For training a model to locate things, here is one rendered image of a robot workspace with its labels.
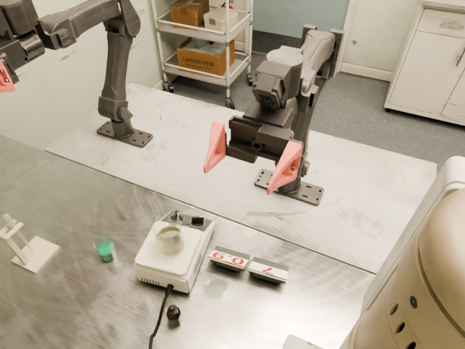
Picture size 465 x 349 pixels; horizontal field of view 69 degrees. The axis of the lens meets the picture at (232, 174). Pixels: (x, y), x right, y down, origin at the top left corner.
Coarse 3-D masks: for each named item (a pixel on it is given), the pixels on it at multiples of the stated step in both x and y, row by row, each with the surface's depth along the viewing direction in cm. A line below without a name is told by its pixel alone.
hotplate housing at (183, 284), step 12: (204, 240) 80; (204, 252) 83; (192, 264) 75; (144, 276) 76; (156, 276) 74; (168, 276) 73; (180, 276) 73; (192, 276) 76; (168, 288) 74; (180, 288) 75
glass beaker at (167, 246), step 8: (160, 216) 72; (168, 216) 73; (176, 216) 72; (152, 224) 71; (160, 224) 74; (168, 224) 75; (176, 224) 74; (160, 240) 70; (168, 240) 69; (176, 240) 70; (160, 248) 72; (168, 248) 71; (176, 248) 72; (168, 256) 74
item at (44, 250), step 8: (0, 232) 74; (8, 232) 74; (8, 240) 75; (32, 240) 87; (40, 240) 87; (16, 248) 77; (24, 248) 85; (32, 248) 85; (40, 248) 85; (48, 248) 85; (56, 248) 85; (16, 256) 83; (24, 256) 80; (32, 256) 83; (40, 256) 83; (48, 256) 83; (16, 264) 82; (24, 264) 81; (32, 264) 82; (40, 264) 82
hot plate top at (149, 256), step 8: (152, 232) 79; (184, 232) 79; (192, 232) 79; (200, 232) 79; (152, 240) 77; (184, 240) 77; (192, 240) 77; (144, 248) 76; (152, 248) 76; (184, 248) 76; (192, 248) 76; (136, 256) 74; (144, 256) 74; (152, 256) 74; (160, 256) 74; (176, 256) 74; (184, 256) 74; (192, 256) 75; (136, 264) 74; (144, 264) 73; (152, 264) 73; (160, 264) 73; (168, 264) 73; (176, 264) 73; (184, 264) 73; (168, 272) 72; (176, 272) 71; (184, 272) 72
